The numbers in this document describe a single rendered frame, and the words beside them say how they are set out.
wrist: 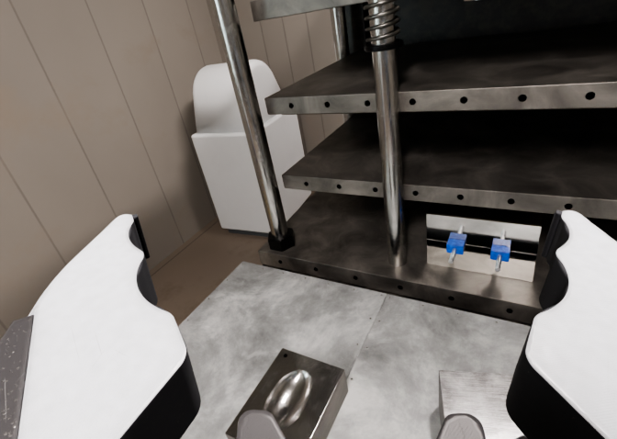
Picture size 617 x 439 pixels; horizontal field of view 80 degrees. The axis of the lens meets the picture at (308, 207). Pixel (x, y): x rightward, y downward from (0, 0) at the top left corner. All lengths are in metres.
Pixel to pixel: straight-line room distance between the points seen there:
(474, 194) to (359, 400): 0.56
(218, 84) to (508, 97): 2.00
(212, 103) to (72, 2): 0.91
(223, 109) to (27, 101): 1.05
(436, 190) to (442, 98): 0.24
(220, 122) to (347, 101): 1.69
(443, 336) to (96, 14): 2.54
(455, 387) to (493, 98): 0.59
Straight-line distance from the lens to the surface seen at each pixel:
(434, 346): 0.93
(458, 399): 0.73
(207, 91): 2.66
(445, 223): 1.07
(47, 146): 2.53
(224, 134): 2.58
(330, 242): 1.29
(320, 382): 0.80
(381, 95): 0.92
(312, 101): 1.06
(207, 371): 0.99
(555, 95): 0.93
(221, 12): 1.08
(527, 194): 1.01
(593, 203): 1.03
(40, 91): 2.54
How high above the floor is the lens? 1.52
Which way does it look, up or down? 29 degrees down
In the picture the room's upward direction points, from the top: 11 degrees counter-clockwise
